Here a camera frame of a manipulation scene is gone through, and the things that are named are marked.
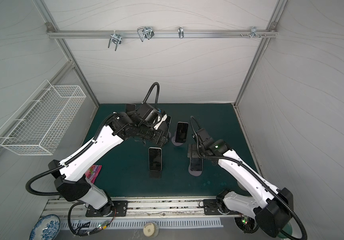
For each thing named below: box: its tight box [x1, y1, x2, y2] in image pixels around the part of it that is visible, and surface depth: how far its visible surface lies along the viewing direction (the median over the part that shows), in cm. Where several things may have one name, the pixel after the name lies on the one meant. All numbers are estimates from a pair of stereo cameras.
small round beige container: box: [143, 221, 159, 239], surface depth 61 cm
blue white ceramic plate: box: [29, 214, 61, 240], surface depth 68 cm
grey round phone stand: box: [188, 163, 203, 177], surface depth 87 cm
